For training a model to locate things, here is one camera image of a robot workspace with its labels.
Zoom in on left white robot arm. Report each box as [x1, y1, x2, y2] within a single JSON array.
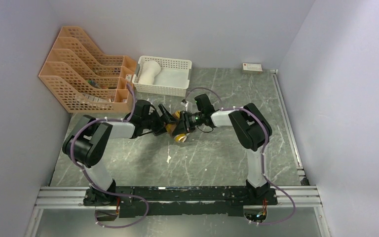
[[62, 100, 178, 205]]

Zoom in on cream white towel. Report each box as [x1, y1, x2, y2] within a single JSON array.
[[138, 60, 161, 85]]

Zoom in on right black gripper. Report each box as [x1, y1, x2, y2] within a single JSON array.
[[172, 111, 204, 136]]

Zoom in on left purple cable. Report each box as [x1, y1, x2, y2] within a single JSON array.
[[69, 83, 150, 229]]

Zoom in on aluminium frame rail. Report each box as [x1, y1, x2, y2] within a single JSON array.
[[24, 69, 331, 237]]

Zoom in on brown yellow towel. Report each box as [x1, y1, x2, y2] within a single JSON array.
[[165, 111, 188, 143]]

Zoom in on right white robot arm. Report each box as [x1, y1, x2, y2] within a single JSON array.
[[172, 94, 272, 204]]

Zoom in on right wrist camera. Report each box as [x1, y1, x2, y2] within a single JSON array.
[[181, 99, 190, 111]]

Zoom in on purple cable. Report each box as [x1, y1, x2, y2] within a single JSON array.
[[184, 87, 297, 226], [69, 83, 150, 229]]

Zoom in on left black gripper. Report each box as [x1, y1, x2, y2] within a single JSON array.
[[143, 104, 178, 136]]

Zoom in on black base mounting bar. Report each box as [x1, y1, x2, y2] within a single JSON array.
[[83, 186, 278, 218]]

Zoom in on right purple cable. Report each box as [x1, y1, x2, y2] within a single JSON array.
[[184, 87, 297, 226]]

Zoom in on white plastic basket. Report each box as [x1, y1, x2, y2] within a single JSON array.
[[131, 56, 192, 97]]

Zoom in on orange plastic file organizer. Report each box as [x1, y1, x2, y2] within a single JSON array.
[[38, 26, 137, 113]]

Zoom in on small white red box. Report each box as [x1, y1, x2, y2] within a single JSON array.
[[242, 63, 263, 75]]

